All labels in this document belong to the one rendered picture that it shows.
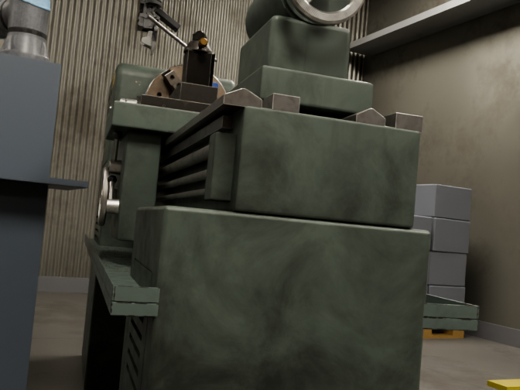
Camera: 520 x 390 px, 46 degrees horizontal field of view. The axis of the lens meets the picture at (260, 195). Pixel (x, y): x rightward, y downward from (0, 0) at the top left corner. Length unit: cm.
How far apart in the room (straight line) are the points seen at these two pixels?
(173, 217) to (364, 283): 32
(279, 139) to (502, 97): 411
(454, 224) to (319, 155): 368
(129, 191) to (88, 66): 395
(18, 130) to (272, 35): 106
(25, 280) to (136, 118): 70
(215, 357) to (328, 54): 54
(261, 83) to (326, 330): 40
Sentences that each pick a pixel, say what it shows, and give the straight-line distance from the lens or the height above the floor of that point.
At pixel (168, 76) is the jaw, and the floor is 117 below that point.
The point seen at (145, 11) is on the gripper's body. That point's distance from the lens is 260.
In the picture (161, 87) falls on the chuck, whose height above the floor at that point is 114.
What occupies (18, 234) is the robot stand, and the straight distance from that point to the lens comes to 194.
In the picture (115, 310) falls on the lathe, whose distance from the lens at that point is 89.
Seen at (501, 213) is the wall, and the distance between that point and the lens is 481.
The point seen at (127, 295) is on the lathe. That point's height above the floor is 55.
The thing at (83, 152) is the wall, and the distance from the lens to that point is 528.
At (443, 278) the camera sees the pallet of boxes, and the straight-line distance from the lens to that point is 456.
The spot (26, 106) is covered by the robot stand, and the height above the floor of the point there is 96.
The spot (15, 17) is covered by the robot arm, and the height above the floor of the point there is 123.
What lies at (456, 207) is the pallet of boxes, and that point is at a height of 93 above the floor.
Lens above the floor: 66
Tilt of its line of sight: 3 degrees up
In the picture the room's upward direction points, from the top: 5 degrees clockwise
